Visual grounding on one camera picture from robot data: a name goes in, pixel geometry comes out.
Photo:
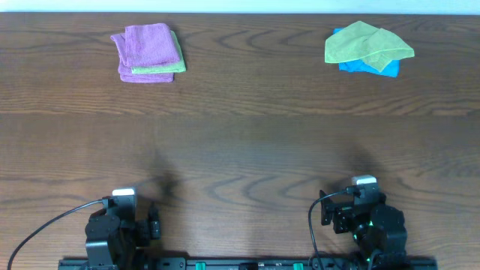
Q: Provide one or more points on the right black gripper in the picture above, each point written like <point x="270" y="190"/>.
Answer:
<point x="342" y="214"/>

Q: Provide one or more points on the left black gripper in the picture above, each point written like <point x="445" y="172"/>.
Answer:
<point x="150" y="228"/>

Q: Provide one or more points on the light green microfiber cloth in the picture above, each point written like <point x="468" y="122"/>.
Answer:
<point x="375" y="47"/>

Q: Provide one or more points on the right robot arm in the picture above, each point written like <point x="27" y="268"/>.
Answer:
<point x="377" y="228"/>

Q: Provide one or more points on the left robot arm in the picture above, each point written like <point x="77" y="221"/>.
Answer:
<point x="115" y="239"/>

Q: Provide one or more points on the bottom folded purple cloth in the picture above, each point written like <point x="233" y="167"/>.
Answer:
<point x="125" y="72"/>

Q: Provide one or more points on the folded purple cloth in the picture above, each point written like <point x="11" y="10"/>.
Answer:
<point x="125" y="72"/>
<point x="149" y="45"/>

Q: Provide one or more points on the folded green cloth in stack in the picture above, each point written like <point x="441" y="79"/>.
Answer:
<point x="176" y="67"/>

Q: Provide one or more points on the blue crumpled cloth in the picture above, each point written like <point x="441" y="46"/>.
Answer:
<point x="391" y="70"/>

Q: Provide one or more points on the top folded purple cloth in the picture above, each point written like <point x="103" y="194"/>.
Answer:
<point x="149" y="45"/>

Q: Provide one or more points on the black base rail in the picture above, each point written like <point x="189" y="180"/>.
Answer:
<point x="179" y="263"/>

